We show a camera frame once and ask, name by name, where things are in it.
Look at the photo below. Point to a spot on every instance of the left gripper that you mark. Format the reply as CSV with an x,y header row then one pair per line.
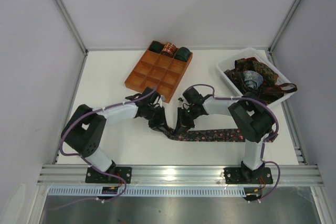
x,y
157,122

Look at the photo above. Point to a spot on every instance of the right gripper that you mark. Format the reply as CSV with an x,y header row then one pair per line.
x,y
184,121

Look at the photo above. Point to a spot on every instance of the navy floral tie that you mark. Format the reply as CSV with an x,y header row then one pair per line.
x,y
220,135

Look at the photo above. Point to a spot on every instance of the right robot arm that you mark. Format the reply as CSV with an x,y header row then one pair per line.
x,y
255,121

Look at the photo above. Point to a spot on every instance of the pile of dark ties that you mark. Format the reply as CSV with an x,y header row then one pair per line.
x,y
269,91

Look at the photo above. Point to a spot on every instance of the orange wooden divided tray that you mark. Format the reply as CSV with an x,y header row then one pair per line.
x,y
156,70

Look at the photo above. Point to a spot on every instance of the red patterned rolled tie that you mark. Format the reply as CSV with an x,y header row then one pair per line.
x,y
169,50

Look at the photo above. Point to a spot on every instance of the dark green rolled tie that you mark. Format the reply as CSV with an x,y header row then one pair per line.
x,y
156,47

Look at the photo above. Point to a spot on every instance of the grey blue paisley tie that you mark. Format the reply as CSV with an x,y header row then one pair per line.
x,y
252,79

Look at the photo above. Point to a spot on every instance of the white plastic basket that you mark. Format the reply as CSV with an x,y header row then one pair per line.
x,y
228,63

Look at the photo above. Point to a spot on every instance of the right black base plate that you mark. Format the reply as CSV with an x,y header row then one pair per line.
x,y
240,175

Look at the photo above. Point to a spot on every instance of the aluminium rail frame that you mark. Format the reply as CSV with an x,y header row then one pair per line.
x,y
147,181

